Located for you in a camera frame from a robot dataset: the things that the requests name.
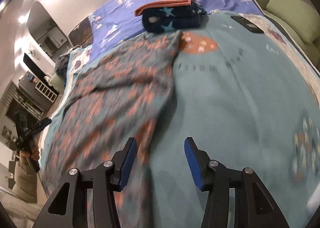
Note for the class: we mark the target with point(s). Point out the person left hand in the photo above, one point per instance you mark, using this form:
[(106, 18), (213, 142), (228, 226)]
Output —
[(32, 153)]

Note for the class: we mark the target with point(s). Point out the teal floral patterned garment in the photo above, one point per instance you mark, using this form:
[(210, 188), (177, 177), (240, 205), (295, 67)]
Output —
[(120, 97)]

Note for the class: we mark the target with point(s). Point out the folded navy star garment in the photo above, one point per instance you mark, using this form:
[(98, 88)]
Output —
[(166, 19)]

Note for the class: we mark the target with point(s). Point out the black remote control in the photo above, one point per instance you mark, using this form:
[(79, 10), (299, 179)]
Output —
[(247, 24)]

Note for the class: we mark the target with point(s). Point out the green pillow near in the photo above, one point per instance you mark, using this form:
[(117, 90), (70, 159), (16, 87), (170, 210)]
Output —
[(302, 17)]

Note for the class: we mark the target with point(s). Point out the dark patterned pillow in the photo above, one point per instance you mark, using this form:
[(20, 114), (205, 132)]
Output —
[(81, 34)]

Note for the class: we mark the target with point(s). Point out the folded coral red garment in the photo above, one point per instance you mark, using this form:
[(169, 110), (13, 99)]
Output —
[(163, 4)]

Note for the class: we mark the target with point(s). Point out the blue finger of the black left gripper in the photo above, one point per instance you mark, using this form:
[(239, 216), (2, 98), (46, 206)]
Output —
[(41, 125)]

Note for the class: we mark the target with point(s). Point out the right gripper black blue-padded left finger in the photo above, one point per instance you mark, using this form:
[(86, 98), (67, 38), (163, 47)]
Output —
[(67, 205)]

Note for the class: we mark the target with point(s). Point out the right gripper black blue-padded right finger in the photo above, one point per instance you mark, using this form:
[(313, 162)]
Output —
[(254, 205)]

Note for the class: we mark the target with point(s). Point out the teal printed bed blanket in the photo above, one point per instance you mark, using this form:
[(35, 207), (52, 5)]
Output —
[(248, 100)]

